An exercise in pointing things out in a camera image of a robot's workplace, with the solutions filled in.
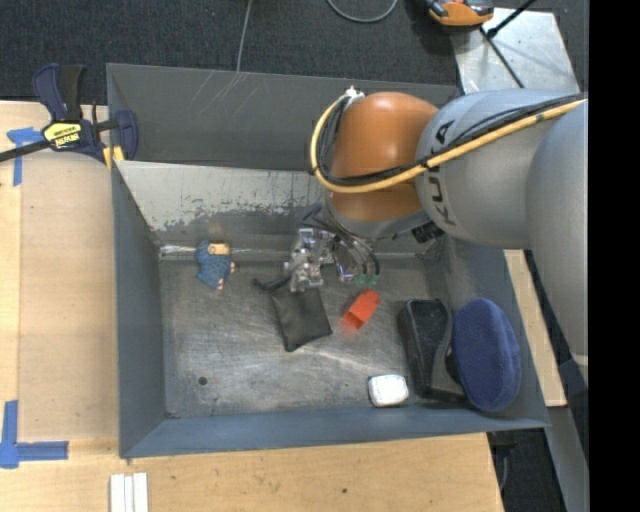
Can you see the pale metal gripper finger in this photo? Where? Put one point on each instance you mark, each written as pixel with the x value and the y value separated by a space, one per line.
pixel 304 277
pixel 310 241

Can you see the black cloth pouch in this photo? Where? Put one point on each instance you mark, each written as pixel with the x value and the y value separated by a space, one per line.
pixel 300 320

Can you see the red plastic cup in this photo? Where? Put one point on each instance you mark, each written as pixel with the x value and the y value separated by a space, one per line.
pixel 361 310

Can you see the blue toy figure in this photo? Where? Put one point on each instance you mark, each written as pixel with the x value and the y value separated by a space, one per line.
pixel 214 265

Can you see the grey metal bin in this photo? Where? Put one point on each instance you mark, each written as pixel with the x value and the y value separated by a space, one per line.
pixel 225 360

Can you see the black and grey block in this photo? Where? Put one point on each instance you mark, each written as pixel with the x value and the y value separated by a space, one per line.
pixel 425 345

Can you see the white rounded box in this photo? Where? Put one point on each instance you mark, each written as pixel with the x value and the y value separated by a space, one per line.
pixel 388 390

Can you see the blue oval cushion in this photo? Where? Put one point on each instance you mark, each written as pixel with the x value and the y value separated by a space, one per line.
pixel 487 355

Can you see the black cylinder on white bracket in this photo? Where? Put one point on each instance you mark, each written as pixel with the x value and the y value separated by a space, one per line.
pixel 427 234

